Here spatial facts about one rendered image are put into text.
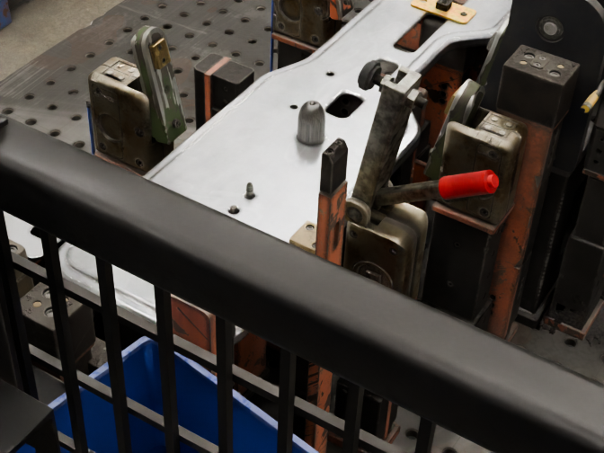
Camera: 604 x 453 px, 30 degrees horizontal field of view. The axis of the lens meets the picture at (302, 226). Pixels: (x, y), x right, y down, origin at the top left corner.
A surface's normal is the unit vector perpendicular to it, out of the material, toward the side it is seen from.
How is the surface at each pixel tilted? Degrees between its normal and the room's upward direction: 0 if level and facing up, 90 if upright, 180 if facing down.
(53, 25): 0
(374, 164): 90
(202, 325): 90
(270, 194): 0
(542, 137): 90
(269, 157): 0
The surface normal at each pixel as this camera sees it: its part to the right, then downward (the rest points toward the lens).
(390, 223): 0.04, -0.74
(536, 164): -0.53, 0.55
